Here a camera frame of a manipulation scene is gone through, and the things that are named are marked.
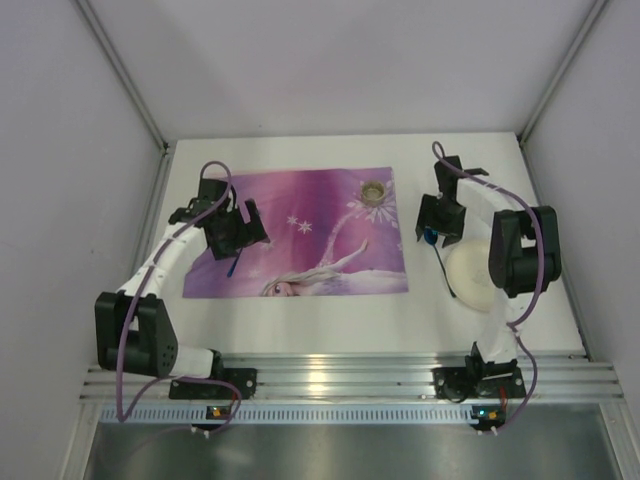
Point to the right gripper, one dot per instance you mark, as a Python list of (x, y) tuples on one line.
[(441, 218)]

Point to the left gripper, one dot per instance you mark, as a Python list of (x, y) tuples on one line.
[(232, 236)]

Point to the blue metal spoon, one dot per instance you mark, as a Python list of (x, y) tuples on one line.
[(436, 250)]

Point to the blue metal fork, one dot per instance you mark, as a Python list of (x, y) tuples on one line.
[(233, 266)]

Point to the cream round plate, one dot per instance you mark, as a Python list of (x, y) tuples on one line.
[(468, 274)]

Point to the small beige cup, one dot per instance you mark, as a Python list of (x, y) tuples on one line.
[(373, 193)]

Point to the purple printed placemat cloth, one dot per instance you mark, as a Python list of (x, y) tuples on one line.
[(324, 241)]

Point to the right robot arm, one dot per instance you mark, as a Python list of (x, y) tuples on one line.
[(524, 247)]

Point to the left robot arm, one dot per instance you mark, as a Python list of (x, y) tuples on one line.
[(134, 329)]

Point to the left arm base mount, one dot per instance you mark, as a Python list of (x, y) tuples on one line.
[(235, 383)]

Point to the aluminium mounting rail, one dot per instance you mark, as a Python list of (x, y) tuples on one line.
[(409, 377)]

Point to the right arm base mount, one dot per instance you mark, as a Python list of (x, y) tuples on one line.
[(457, 385)]

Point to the perforated cable duct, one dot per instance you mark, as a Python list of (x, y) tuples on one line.
[(299, 414)]

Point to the right aluminium frame post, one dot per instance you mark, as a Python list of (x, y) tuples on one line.
[(578, 40)]

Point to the aluminium frame post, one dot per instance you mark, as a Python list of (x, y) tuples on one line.
[(578, 40), (91, 18)]

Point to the left aluminium frame post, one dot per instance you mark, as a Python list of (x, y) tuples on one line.
[(91, 18)]

